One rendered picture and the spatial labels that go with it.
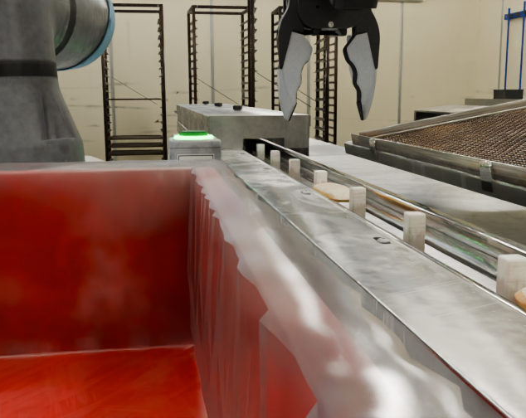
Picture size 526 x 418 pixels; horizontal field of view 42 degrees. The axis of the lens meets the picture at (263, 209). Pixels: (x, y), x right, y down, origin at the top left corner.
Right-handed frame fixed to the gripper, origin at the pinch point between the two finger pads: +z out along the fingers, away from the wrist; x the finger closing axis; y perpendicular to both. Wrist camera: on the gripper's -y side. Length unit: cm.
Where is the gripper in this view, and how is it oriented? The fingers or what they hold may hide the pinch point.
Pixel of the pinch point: (327, 111)
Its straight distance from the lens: 74.6
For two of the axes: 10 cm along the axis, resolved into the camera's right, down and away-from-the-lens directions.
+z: 0.0, 9.9, 1.7
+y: -1.7, -1.7, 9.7
